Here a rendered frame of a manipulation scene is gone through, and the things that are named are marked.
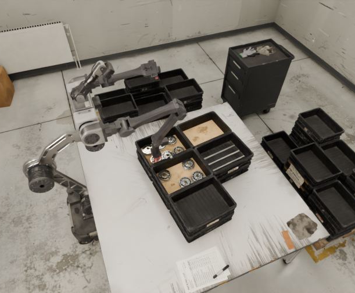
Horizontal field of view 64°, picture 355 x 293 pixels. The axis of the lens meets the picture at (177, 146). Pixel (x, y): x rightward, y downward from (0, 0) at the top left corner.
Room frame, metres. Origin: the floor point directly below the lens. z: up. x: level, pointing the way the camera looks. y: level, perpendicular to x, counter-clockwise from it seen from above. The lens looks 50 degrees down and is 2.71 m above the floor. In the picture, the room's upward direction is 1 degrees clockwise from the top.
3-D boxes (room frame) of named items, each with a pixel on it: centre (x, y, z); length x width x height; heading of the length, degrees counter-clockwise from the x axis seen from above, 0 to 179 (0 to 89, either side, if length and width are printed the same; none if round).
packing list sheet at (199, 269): (0.61, -0.19, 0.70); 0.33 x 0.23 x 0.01; 113
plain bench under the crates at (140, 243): (1.30, -0.10, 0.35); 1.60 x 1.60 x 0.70; 23
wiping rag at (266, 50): (3.10, -1.05, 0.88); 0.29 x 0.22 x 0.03; 113
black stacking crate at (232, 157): (1.47, -0.38, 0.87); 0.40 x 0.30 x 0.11; 120
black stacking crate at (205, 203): (1.01, -0.19, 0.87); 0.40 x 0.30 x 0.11; 120
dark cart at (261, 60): (3.02, -0.96, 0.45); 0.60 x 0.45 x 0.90; 113
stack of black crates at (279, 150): (2.02, -1.16, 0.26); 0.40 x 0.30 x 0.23; 23
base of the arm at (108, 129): (1.20, 0.42, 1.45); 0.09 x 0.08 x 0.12; 23
